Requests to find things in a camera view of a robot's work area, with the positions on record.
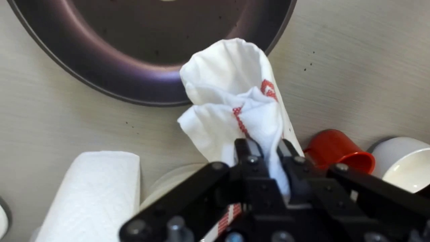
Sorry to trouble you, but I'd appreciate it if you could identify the dark frying pan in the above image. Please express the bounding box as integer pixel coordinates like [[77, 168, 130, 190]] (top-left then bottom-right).
[[6, 0, 296, 107]]

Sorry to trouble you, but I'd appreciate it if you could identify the clear plastic container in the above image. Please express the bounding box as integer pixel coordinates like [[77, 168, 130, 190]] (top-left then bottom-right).
[[138, 164, 201, 210]]

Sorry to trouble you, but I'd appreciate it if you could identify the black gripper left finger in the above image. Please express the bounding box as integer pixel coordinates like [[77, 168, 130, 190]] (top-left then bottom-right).
[[118, 139, 267, 242]]

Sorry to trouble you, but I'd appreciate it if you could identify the white paper towel roll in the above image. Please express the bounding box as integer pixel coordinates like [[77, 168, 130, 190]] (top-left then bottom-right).
[[34, 151, 139, 242]]

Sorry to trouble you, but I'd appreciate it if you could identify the white ceramic bowl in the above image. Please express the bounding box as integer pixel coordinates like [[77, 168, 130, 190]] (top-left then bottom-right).
[[372, 138, 430, 194]]

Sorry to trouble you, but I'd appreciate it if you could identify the red plastic cup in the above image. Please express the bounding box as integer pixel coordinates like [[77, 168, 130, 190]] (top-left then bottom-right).
[[304, 129, 374, 174]]

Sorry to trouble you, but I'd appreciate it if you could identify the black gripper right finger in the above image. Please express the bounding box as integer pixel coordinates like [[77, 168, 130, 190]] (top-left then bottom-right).
[[276, 140, 430, 242]]

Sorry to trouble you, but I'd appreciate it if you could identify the white red-striped tea towel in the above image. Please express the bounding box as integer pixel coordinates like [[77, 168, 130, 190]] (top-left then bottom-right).
[[175, 38, 306, 201]]

